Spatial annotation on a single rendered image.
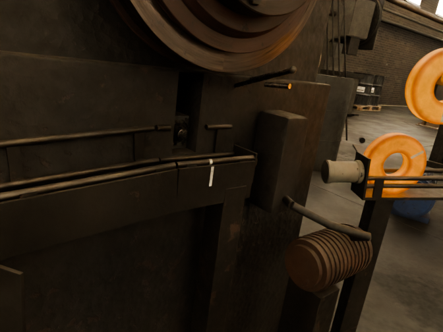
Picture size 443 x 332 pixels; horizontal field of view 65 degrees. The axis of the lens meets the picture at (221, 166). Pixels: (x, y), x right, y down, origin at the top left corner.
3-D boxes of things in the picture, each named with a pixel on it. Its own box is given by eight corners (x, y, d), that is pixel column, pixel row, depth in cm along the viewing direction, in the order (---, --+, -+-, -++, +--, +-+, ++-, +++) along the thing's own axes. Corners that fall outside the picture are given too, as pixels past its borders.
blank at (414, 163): (373, 199, 93) (380, 205, 90) (351, 151, 89) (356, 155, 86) (427, 171, 92) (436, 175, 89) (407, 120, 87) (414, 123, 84)
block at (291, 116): (241, 199, 91) (256, 108, 84) (263, 195, 96) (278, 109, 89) (271, 216, 84) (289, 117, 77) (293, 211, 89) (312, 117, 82)
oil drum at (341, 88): (264, 156, 363) (279, 67, 337) (301, 152, 400) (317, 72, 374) (310, 174, 320) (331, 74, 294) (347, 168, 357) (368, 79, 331)
